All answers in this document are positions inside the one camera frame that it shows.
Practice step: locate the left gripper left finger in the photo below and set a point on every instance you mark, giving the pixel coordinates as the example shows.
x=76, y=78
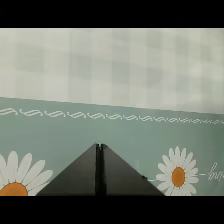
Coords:
x=80, y=176

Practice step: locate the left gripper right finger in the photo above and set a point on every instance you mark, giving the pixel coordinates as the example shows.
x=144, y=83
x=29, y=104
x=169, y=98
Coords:
x=123, y=176

